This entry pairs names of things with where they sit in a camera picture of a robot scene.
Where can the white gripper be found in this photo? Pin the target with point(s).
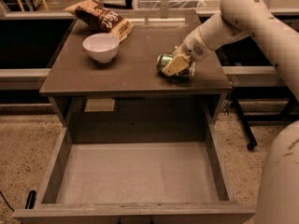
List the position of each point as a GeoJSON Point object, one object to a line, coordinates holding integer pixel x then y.
{"type": "Point", "coordinates": [193, 48]}

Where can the green soda can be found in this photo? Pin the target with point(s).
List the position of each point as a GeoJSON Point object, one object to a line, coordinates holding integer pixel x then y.
{"type": "Point", "coordinates": [165, 58]}

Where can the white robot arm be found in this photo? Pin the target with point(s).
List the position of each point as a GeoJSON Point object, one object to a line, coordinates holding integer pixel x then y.
{"type": "Point", "coordinates": [278, 199]}

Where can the grey drawer cabinet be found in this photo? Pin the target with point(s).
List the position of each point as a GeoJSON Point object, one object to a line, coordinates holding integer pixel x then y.
{"type": "Point", "coordinates": [124, 72]}

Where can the open grey top drawer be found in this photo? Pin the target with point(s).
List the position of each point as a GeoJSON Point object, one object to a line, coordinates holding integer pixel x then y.
{"type": "Point", "coordinates": [145, 161]}

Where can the white ceramic bowl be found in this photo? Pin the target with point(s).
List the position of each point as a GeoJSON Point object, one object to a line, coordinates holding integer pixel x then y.
{"type": "Point", "coordinates": [101, 47]}

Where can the brown chip bag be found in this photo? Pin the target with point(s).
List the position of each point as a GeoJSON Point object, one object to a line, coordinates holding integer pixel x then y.
{"type": "Point", "coordinates": [101, 19]}

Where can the black table leg with caster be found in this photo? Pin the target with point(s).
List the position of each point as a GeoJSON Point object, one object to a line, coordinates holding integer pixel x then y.
{"type": "Point", "coordinates": [252, 141]}

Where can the wire mesh basket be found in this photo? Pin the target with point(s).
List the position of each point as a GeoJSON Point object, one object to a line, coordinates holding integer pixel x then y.
{"type": "Point", "coordinates": [174, 4]}

